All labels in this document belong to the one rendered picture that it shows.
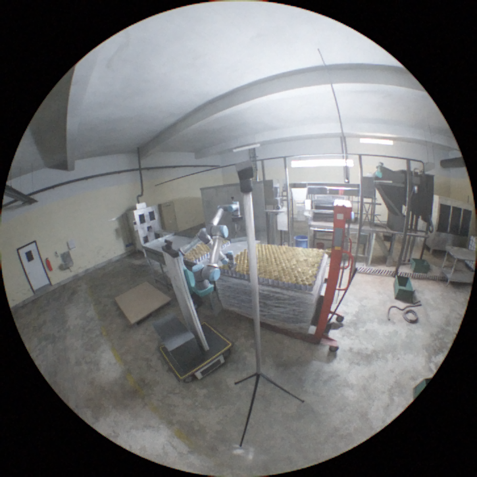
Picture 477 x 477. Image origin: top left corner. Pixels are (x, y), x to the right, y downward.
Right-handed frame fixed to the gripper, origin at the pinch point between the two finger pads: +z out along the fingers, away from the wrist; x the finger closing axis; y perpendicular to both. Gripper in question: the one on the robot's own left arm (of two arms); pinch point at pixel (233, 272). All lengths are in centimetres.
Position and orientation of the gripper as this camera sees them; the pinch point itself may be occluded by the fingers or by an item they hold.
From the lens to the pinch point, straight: 228.0
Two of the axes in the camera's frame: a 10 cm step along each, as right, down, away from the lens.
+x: 5.6, -3.1, 7.7
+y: 8.2, 0.7, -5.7
